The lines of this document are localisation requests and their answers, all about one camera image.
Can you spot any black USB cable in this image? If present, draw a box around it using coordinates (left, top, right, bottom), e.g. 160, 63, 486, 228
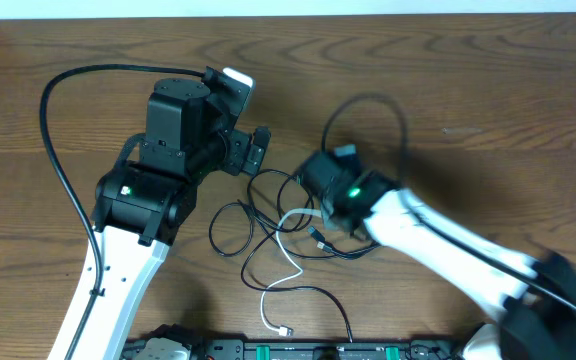
208, 168, 382, 344

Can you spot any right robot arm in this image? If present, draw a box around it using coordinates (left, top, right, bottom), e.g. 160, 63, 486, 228
297, 152, 576, 359

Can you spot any white USB cable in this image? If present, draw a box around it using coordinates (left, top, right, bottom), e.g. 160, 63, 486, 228
259, 207, 325, 337

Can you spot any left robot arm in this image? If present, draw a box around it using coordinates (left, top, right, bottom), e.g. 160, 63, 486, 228
49, 68, 270, 359

